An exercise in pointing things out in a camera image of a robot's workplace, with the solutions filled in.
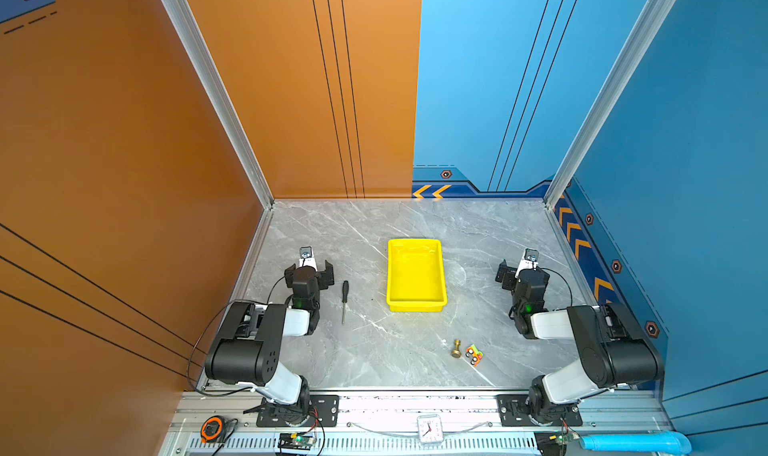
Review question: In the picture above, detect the colourful small toy block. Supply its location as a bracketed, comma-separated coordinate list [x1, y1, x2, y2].
[465, 344, 484, 367]

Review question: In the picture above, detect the orange black tape measure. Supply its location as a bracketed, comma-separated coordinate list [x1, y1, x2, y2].
[200, 416, 227, 444]

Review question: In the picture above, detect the blue plastic tube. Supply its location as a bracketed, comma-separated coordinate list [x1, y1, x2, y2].
[580, 431, 693, 455]

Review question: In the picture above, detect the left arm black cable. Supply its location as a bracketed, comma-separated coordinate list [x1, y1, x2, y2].
[186, 274, 289, 397]

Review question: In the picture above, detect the white square desk clock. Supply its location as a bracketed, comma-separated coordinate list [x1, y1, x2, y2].
[417, 414, 445, 445]

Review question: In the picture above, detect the black handled screwdriver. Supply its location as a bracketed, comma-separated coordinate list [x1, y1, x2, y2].
[341, 280, 350, 325]

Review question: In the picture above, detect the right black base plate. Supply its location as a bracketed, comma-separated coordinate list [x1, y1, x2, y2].
[496, 393, 583, 427]

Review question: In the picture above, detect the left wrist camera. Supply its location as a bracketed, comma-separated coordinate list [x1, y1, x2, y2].
[298, 246, 317, 269]

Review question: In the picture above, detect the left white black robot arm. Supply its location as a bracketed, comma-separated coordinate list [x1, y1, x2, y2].
[204, 261, 335, 425]

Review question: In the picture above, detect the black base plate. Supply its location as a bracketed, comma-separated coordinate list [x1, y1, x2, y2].
[496, 393, 583, 427]
[253, 394, 340, 428]

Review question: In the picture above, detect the yellow plastic bin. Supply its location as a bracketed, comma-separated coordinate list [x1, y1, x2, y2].
[386, 238, 448, 313]

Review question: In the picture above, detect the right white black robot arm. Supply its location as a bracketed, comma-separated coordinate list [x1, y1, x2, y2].
[496, 259, 664, 426]

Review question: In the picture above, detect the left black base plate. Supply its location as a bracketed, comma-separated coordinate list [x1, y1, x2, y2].
[253, 394, 340, 428]

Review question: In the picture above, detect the green circuit board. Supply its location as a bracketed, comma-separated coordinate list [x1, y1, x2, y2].
[277, 433, 317, 454]
[549, 433, 573, 446]

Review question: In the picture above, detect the left green circuit board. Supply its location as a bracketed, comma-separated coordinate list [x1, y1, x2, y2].
[277, 433, 317, 454]

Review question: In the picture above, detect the right green circuit board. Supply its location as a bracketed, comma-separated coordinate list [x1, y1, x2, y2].
[549, 433, 573, 446]

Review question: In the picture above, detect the white slotted cable duct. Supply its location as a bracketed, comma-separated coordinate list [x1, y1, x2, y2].
[179, 433, 541, 456]

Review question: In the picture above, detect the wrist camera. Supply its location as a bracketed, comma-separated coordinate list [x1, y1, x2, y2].
[516, 248, 539, 273]
[298, 246, 317, 269]

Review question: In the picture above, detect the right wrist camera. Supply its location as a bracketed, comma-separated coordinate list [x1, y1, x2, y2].
[516, 248, 539, 273]

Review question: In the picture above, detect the small brass fitting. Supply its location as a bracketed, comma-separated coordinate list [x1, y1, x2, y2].
[451, 339, 463, 358]

